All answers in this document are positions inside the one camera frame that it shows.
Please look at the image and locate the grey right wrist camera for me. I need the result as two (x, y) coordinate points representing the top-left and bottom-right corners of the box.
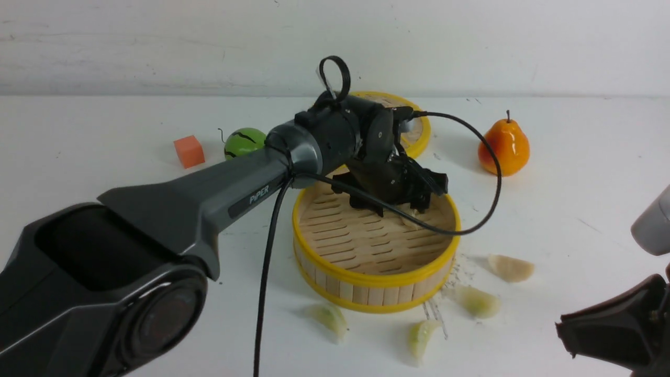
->
(630, 186), (669, 256)

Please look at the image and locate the white dumpling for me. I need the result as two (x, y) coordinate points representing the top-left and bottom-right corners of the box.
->
(399, 205), (421, 230)

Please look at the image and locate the orange foam cube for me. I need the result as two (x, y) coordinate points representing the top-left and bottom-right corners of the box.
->
(173, 135), (206, 169)

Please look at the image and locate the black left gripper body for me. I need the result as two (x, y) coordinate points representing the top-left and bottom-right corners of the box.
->
(332, 153), (449, 217)

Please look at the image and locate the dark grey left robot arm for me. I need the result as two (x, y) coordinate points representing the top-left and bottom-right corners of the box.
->
(1, 94), (448, 376)

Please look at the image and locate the orange toy pear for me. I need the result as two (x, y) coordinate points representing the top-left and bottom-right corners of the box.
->
(484, 110), (531, 177)

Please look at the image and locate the yellowish green dumpling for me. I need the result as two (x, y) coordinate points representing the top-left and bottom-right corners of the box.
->
(407, 319), (442, 363)

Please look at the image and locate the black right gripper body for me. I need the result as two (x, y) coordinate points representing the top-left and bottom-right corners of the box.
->
(556, 268), (669, 376)

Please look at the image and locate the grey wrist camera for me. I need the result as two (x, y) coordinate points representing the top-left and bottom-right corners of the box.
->
(399, 118), (423, 138)
(630, 186), (669, 256)

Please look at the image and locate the pale beige dumpling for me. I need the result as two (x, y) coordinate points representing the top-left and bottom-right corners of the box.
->
(487, 254), (535, 283)

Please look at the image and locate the bamboo steamer lid yellow rim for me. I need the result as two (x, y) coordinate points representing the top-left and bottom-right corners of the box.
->
(352, 91), (432, 159)

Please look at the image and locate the light green dumpling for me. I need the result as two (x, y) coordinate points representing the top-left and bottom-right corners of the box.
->
(305, 304), (349, 343)

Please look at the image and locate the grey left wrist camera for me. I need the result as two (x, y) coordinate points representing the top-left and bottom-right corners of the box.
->
(399, 118), (423, 138)

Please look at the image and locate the pale green dumpling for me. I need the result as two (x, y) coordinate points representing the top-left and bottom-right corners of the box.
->
(454, 285), (501, 319)

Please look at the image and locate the bamboo steamer tray yellow rim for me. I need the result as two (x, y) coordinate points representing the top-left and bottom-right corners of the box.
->
(292, 182), (460, 314)

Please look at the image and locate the green toy watermelon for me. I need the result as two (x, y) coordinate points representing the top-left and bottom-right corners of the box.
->
(218, 127), (266, 161)

